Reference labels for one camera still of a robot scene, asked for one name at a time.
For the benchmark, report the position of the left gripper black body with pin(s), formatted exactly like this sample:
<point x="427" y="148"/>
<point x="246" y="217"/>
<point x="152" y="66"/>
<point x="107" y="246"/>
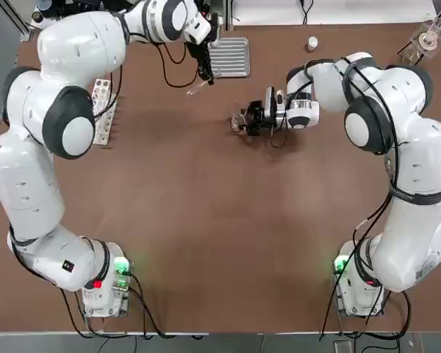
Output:
<point x="199" y="54"/>

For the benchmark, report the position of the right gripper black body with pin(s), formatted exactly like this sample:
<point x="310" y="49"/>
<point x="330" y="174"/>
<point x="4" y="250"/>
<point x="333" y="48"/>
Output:
<point x="263" y="117"/>

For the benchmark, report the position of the tall glass beaker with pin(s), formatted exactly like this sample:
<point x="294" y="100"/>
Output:
<point x="237" y="124"/>

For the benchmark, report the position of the glass test tube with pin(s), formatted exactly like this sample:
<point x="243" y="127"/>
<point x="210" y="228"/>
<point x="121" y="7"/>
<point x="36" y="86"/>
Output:
<point x="195" y="90"/>

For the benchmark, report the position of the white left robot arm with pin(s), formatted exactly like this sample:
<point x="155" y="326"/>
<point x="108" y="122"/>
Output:
<point x="29" y="176"/>

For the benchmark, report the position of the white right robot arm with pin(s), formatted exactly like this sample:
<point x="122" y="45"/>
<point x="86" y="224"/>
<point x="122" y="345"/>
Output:
<point x="408" y="176"/>

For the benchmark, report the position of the white test tube rack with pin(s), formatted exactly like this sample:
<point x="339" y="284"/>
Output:
<point x="104" y="121"/>

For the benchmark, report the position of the ribbed metal tray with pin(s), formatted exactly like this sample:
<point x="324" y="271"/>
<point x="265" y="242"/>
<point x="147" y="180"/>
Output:
<point x="231" y="59"/>

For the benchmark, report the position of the small white lidded cup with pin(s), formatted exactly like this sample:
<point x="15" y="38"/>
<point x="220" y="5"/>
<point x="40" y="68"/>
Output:
<point x="312" y="42"/>

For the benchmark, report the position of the glass burner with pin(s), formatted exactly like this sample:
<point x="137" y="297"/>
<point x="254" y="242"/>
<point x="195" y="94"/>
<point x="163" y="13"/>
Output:
<point x="411" y="58"/>

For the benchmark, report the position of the dark capped jar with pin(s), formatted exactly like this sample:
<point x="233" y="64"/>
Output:
<point x="37" y="16"/>

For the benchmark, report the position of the round glass flask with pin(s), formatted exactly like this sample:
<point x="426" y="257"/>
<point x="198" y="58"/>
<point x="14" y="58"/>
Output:
<point x="429" y="40"/>

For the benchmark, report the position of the grey foot pedal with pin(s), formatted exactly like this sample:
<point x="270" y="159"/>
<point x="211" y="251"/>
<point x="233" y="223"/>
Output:
<point x="342" y="346"/>

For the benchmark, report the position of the aluminium frame post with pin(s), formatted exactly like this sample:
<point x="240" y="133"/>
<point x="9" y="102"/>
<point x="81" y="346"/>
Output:
<point x="228" y="14"/>

